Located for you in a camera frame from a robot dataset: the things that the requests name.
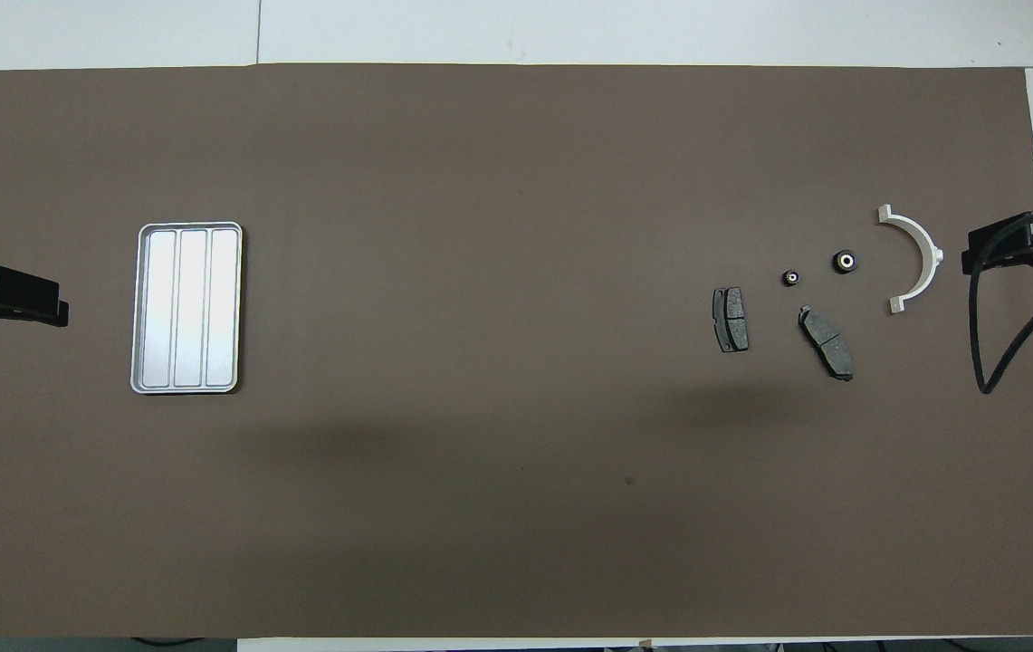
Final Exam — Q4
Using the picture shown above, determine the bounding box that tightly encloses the long dark brake pad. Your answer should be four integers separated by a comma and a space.
797, 305, 856, 383

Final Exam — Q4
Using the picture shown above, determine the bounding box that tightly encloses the short dark brake pad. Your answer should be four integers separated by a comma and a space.
712, 286, 751, 354

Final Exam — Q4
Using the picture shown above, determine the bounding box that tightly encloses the brown table mat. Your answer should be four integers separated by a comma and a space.
0, 63, 1033, 639

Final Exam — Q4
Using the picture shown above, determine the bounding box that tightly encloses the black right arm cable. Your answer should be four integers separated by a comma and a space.
969, 206, 1033, 396

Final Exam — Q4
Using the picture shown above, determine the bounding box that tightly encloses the white half ring bracket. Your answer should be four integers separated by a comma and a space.
877, 204, 945, 316

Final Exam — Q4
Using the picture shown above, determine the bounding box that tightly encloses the silver metal tray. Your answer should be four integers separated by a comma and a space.
129, 221, 244, 396

